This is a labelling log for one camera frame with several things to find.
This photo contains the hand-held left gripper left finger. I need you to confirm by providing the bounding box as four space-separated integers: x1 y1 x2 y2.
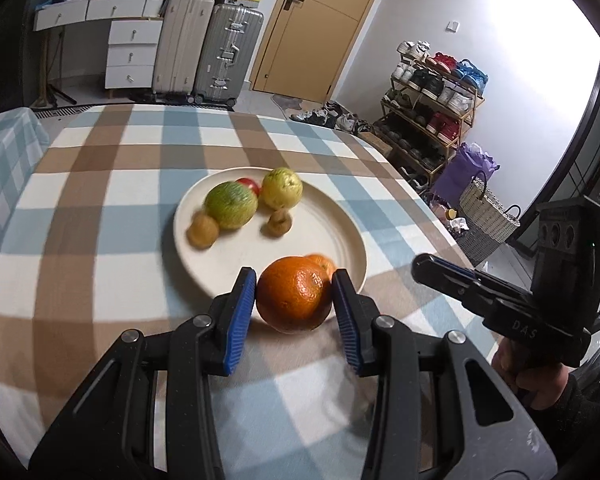
27 266 258 480

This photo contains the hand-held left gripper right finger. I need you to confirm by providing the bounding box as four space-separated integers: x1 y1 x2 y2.
331 268 561 480

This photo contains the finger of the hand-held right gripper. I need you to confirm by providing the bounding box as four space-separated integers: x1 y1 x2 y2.
429 254 532 307
411 255 499 318

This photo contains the orange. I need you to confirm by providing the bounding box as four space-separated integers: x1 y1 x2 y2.
304 253 337 281
256 256 333 335

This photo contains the small brown fruit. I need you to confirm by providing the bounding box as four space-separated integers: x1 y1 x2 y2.
186 211 221 249
265 207 294 237

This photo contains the large cream plate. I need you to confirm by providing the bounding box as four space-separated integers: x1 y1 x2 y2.
173 166 368 306

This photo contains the yellow green guava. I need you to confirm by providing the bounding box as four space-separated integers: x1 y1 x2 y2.
261 167 304 210

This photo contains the person's right hand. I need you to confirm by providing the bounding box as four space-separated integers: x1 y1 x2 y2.
492 337 576 411

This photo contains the woven basket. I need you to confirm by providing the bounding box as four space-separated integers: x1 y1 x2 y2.
459 171 522 266

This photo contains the purple bag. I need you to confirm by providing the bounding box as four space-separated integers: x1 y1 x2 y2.
432 142 501 206

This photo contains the wooden shoe rack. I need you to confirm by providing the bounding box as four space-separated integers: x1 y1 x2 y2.
372 40 488 188

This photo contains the cardboard box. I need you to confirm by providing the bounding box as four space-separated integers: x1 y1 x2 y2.
357 130 396 158

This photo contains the shoe rack with shoes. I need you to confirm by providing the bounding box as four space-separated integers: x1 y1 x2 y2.
375 40 488 181

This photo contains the scattered sneakers group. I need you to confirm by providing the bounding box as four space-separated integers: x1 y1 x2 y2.
290 100 376 136

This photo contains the grey door mat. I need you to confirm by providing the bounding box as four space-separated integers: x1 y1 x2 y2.
271 94 311 113

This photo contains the silver suitcase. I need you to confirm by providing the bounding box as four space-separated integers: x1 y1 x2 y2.
192 4 265 108

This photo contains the light blue checked tablecloth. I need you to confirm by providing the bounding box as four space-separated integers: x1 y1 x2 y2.
0 107 48 271

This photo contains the beige suitcase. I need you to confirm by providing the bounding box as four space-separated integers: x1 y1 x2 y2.
152 0 216 98

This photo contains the yellow wooden door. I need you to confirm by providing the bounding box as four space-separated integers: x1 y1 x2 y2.
250 0 393 106

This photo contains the white desk with drawers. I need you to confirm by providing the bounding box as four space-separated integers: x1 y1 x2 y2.
34 0 166 100

